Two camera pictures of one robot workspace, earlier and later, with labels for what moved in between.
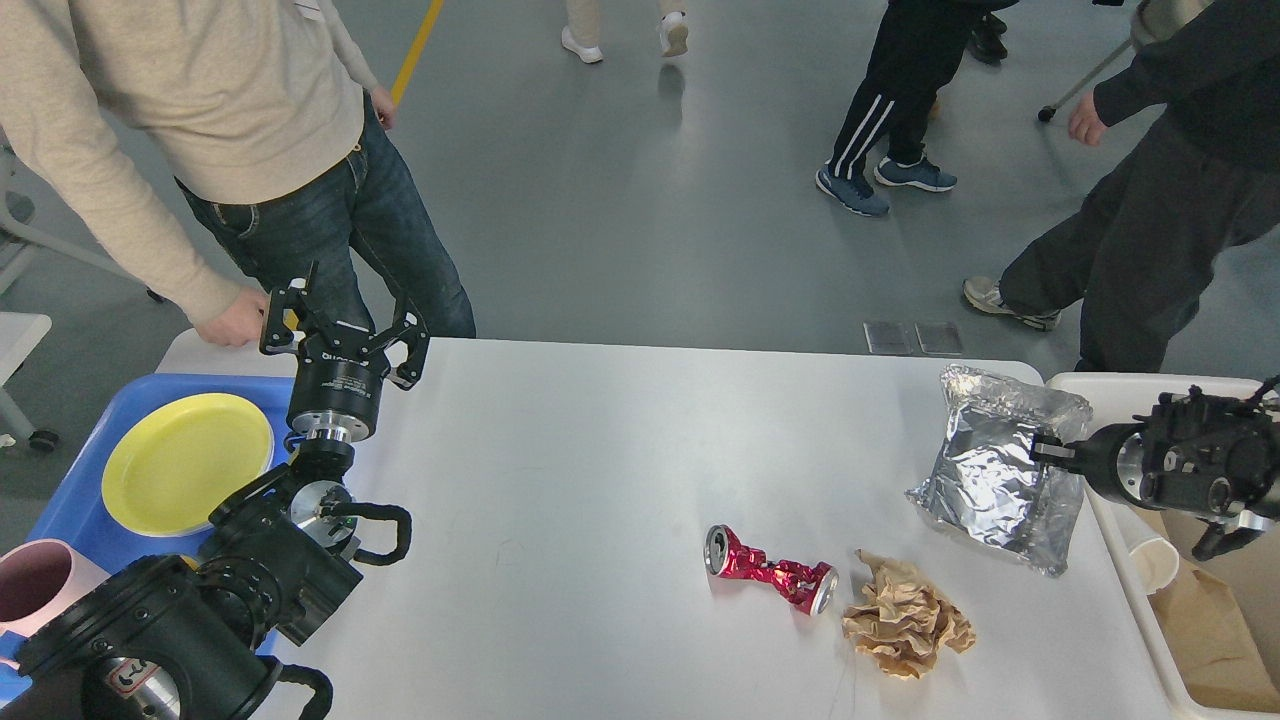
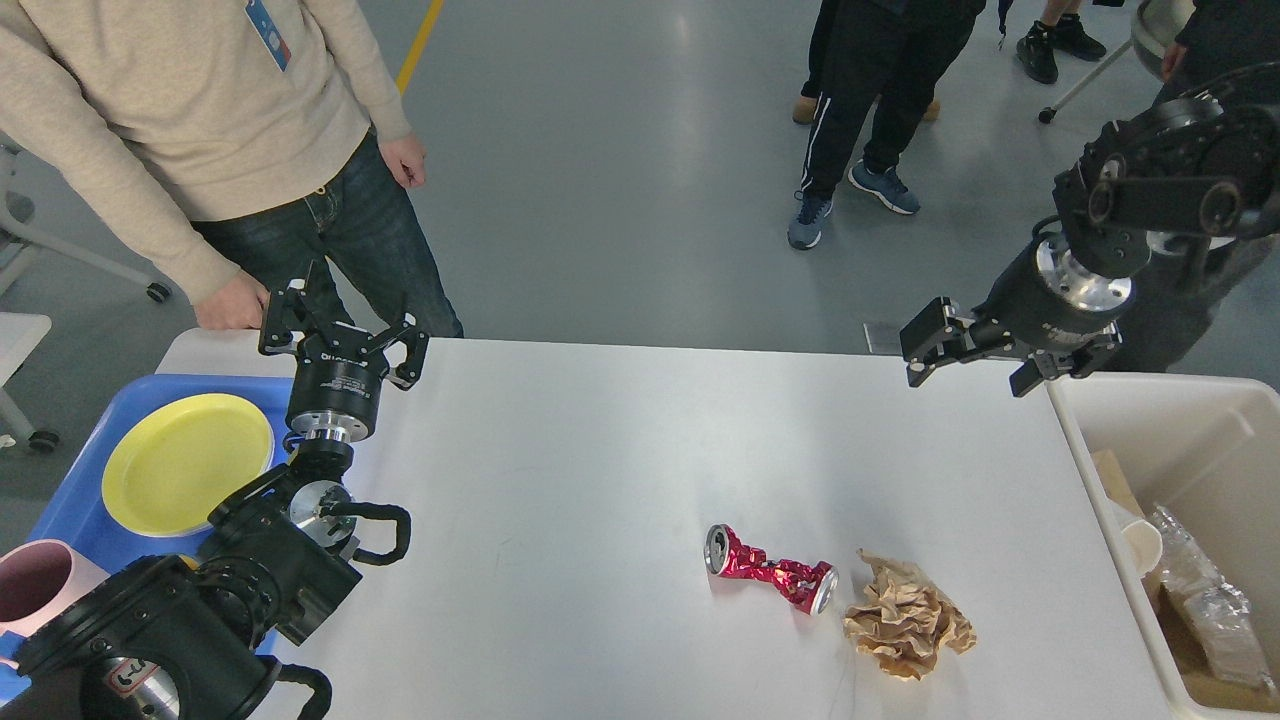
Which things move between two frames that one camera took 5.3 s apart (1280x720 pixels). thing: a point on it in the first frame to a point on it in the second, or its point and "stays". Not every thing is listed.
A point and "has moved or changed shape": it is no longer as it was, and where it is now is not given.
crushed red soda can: x=809 y=586 stays
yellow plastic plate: x=181 y=459 stays
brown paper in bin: x=1216 y=650 stays
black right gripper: x=1114 y=461 to x=1044 y=301
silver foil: x=982 y=479 to x=1221 y=617
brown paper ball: x=903 y=622 stays
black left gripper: x=334 y=386 stays
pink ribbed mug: x=37 y=579 stays
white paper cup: x=1154 y=558 has moved or changed shape
